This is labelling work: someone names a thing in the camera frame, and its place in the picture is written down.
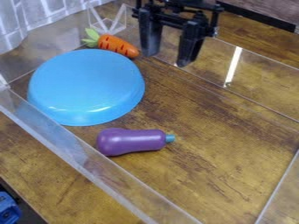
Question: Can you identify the purple toy eggplant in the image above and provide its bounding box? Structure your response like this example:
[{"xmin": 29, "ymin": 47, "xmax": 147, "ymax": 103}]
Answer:
[{"xmin": 97, "ymin": 128, "xmax": 175, "ymax": 156}]

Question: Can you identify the blue upturned bowl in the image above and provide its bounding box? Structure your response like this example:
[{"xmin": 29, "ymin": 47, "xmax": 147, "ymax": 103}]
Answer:
[{"xmin": 27, "ymin": 49, "xmax": 145, "ymax": 126}]

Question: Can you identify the clear acrylic enclosure wall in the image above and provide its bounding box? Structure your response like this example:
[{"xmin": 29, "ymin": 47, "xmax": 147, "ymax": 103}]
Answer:
[{"xmin": 0, "ymin": 0, "xmax": 299, "ymax": 224}]

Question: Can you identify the blue object at corner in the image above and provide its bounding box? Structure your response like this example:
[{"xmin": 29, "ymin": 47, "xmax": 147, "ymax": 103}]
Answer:
[{"xmin": 0, "ymin": 192, "xmax": 21, "ymax": 224}]

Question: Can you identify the clear acrylic triangle bracket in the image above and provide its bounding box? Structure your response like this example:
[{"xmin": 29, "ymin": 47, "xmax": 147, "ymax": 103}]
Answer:
[{"xmin": 88, "ymin": 4, "xmax": 127, "ymax": 35}]

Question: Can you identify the orange toy carrot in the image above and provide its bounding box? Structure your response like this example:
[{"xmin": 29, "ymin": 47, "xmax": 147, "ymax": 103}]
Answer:
[{"xmin": 81, "ymin": 28, "xmax": 139, "ymax": 59}]

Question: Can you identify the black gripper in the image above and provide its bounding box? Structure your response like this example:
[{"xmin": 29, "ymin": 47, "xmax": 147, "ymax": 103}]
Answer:
[{"xmin": 132, "ymin": 0, "xmax": 224, "ymax": 67}]

